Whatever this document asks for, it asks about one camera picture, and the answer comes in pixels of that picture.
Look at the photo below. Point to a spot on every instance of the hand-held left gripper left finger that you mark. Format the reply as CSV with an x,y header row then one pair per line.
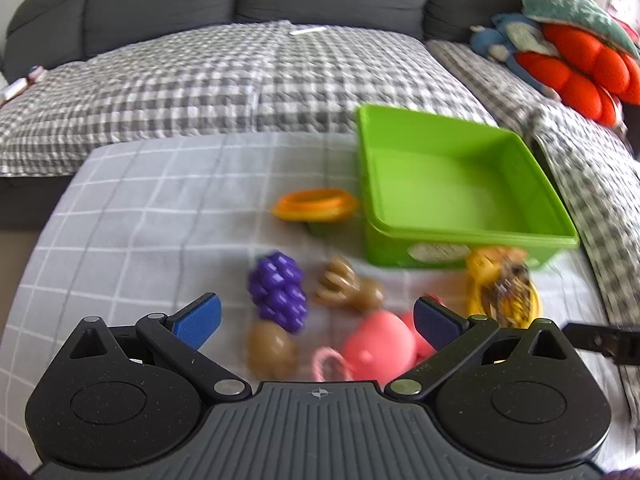
x,y
197,317

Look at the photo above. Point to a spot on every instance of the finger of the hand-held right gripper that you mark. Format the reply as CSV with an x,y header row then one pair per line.
x,y
595,337

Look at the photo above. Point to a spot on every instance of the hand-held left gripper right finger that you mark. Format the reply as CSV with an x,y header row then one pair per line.
x,y
435,321

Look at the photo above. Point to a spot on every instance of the yellow toy bowl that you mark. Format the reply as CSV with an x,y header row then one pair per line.
x,y
477,300

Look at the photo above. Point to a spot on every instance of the pink toy pig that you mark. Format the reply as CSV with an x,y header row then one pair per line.
x,y
380,345

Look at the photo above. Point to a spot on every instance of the purple toy grapes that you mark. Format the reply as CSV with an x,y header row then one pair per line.
x,y
277,290

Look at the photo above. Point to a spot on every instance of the green plastic box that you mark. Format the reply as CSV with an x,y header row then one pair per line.
x,y
450,185

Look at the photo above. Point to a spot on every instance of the brown toy ball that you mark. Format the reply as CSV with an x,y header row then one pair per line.
x,y
270,347

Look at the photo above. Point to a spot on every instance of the brown orange toy figure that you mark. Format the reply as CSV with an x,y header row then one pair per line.
x,y
507,285

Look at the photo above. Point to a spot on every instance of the large-check grey blanket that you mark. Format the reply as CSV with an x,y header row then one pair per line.
x,y
590,170

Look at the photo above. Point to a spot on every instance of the small-check grey sofa cover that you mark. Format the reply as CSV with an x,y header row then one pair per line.
x,y
200,90

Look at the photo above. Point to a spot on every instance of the red flower cushion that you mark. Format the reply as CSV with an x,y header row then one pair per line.
x,y
580,70

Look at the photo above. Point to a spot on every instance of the blue plush monkey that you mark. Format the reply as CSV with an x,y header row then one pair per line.
x,y
500,40

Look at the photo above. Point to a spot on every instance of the small red white box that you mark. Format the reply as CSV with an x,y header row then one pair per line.
x,y
15,89

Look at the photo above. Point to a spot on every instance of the white strip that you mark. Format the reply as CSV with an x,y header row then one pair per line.
x,y
307,31

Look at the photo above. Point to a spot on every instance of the teal patterned cushion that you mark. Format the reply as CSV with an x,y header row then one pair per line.
x,y
565,5

